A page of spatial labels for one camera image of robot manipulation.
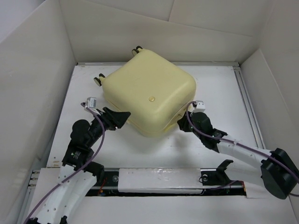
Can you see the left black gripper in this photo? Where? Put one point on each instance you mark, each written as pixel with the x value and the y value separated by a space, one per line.
pixel 117 118

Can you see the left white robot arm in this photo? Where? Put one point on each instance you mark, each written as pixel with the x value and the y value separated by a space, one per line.
pixel 78 172

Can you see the white foam block on rail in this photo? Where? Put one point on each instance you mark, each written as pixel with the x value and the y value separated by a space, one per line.
pixel 160 180

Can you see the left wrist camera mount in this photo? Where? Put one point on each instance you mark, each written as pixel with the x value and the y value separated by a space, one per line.
pixel 90 104

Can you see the yellow hard-shell suitcase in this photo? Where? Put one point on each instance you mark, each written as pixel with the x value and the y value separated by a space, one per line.
pixel 155 91

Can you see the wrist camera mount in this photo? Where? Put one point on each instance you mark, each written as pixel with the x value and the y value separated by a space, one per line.
pixel 90 104
pixel 198 106

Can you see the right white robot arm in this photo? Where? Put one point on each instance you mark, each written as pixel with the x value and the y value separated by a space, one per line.
pixel 278 173

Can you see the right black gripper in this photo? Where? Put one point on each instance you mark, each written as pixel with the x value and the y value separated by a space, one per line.
pixel 183 124

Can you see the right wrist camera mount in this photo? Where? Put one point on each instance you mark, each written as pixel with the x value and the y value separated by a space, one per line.
pixel 198 106

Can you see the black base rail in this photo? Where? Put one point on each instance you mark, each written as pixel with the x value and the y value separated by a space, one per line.
pixel 212 187

